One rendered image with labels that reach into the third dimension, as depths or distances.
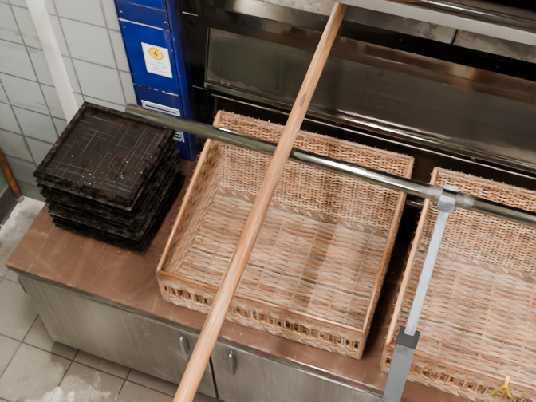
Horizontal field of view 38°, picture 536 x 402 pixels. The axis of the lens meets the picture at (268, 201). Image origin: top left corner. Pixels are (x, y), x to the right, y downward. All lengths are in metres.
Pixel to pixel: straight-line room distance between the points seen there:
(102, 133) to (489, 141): 1.02
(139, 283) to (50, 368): 0.70
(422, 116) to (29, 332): 1.58
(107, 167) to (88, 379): 0.88
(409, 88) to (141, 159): 0.72
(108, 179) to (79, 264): 0.29
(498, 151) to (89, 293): 1.14
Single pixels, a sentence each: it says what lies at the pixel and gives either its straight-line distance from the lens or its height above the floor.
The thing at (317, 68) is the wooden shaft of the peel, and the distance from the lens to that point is 1.75.
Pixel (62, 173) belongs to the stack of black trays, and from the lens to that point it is 2.12.
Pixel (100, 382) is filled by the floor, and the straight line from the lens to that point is 2.71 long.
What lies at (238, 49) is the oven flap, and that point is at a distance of 2.04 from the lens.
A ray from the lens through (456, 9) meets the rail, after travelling 1.56.
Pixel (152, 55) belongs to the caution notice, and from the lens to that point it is 2.13.
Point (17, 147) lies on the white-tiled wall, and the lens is 2.91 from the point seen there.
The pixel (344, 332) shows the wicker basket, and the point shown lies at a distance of 1.91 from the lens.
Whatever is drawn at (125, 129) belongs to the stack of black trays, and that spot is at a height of 0.83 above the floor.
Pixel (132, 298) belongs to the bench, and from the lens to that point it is 2.15.
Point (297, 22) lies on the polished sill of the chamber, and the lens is 1.90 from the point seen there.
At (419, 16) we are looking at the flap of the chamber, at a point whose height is 1.41.
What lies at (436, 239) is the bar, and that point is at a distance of 1.62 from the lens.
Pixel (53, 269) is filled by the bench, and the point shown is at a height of 0.58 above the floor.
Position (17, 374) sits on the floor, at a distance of 2.80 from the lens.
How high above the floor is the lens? 2.42
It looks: 54 degrees down
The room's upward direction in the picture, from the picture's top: 2 degrees counter-clockwise
